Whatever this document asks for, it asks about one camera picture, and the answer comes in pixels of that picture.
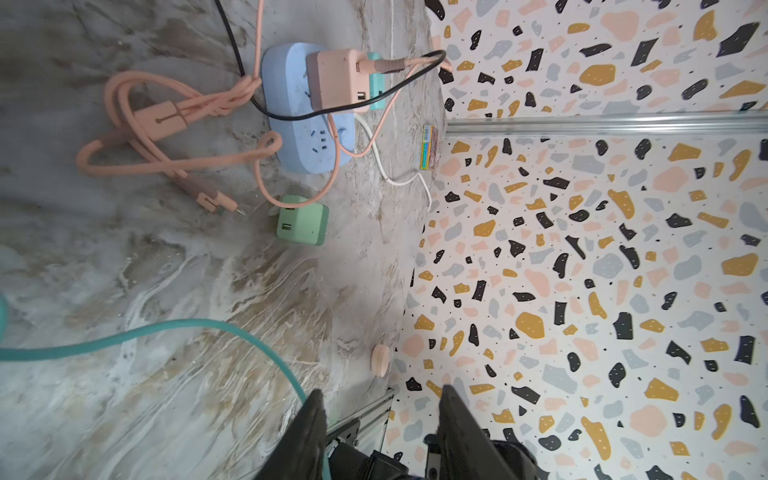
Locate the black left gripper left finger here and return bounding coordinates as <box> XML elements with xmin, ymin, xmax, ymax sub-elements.
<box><xmin>255</xmin><ymin>389</ymin><xmax>327</xmax><ymax>480</ymax></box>

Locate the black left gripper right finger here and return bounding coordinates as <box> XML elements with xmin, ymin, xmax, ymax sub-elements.
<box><xmin>437</xmin><ymin>384</ymin><xmax>528</xmax><ymax>479</ymax></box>

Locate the green plug adapter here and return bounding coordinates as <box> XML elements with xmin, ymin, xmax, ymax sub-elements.
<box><xmin>276</xmin><ymin>202</ymin><xmax>330</xmax><ymax>246</ymax></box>

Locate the pink plug adapter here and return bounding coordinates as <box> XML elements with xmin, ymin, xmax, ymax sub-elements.
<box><xmin>306</xmin><ymin>49</ymin><xmax>371</xmax><ymax>111</ymax></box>

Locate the teal plug adapter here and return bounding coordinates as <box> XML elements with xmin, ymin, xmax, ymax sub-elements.
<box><xmin>367</xmin><ymin>52</ymin><xmax>387</xmax><ymax>111</ymax></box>

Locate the pink cable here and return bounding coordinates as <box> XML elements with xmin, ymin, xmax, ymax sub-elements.
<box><xmin>76</xmin><ymin>0</ymin><xmax>433</xmax><ymax>216</ymax></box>

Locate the black charging cable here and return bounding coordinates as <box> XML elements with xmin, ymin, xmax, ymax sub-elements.
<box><xmin>214</xmin><ymin>0</ymin><xmax>448</xmax><ymax>122</ymax></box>

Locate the pink round cap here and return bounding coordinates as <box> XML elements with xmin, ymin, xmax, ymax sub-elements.
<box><xmin>370</xmin><ymin>344</ymin><xmax>391</xmax><ymax>378</ymax></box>

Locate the small colourful card box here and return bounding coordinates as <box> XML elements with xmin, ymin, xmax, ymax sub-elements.
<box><xmin>419</xmin><ymin>125</ymin><xmax>439</xmax><ymax>171</ymax></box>

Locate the light blue power strip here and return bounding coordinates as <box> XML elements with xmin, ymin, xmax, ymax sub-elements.
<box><xmin>261</xmin><ymin>42</ymin><xmax>336</xmax><ymax>174</ymax></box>

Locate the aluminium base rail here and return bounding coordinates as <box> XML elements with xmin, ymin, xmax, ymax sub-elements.
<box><xmin>326</xmin><ymin>387</ymin><xmax>395</xmax><ymax>457</ymax></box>

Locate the teal coiled cable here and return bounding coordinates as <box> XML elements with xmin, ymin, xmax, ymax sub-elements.
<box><xmin>0</xmin><ymin>293</ymin><xmax>310</xmax><ymax>404</ymax></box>

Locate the white power strip cable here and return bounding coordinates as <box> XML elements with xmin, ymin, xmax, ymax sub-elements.
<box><xmin>353</xmin><ymin>113</ymin><xmax>433</xmax><ymax>211</ymax></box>

